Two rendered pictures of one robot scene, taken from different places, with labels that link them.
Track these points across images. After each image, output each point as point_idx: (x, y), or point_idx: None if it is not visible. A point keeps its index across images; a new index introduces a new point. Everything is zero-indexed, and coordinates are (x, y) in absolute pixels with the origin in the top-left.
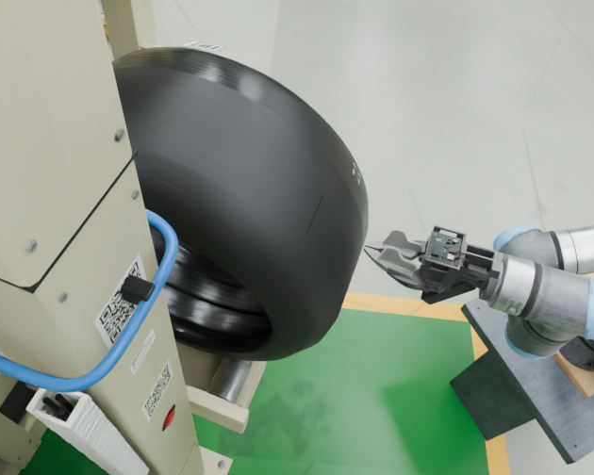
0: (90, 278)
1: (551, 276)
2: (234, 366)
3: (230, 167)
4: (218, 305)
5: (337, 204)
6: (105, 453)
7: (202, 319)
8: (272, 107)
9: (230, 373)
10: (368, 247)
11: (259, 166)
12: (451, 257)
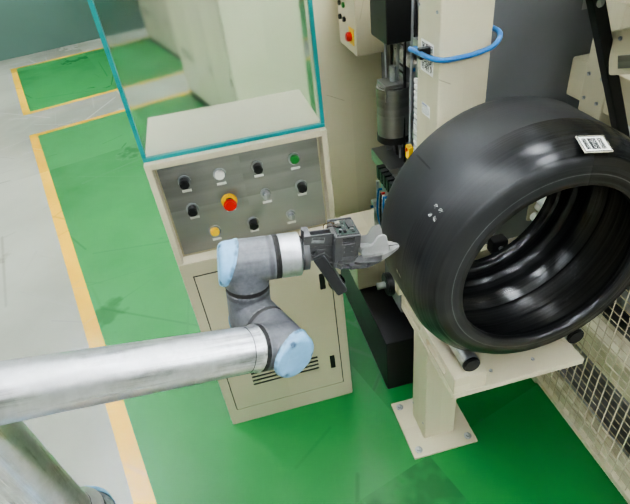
0: (424, 17)
1: (266, 240)
2: None
3: (470, 114)
4: (478, 310)
5: (422, 184)
6: (414, 134)
7: (476, 299)
8: (498, 139)
9: None
10: (395, 244)
11: (463, 126)
12: (336, 222)
